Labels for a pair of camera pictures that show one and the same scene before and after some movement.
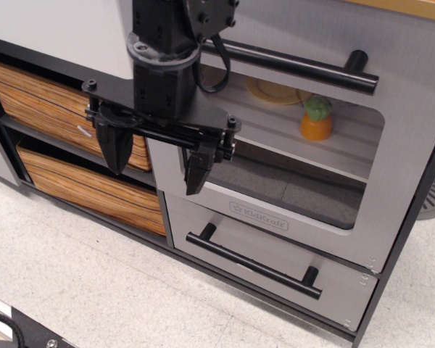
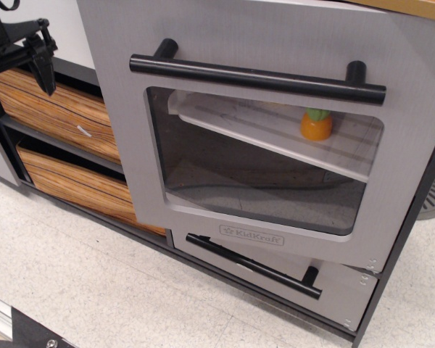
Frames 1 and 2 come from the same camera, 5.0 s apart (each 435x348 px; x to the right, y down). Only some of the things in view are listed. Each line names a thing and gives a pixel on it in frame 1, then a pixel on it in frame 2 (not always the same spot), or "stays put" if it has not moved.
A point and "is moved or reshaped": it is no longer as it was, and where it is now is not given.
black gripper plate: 203,123 -> 11,43
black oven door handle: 353,76 -> 351,88
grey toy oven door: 390,59 is moved or reshaped
